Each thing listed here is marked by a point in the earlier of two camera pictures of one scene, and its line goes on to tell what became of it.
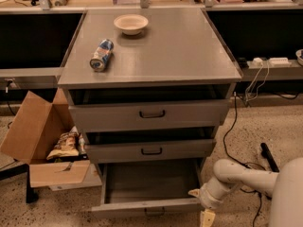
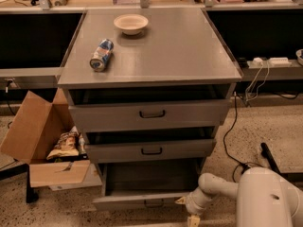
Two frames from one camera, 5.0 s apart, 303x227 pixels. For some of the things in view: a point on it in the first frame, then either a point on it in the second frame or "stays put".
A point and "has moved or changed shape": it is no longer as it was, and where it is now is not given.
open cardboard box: (33, 134) stays put
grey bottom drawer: (150, 187) has moved or changed shape
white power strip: (276, 61) stays put
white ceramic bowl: (131, 24) stays put
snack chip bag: (67, 145) stays put
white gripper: (206, 198) → (191, 204)
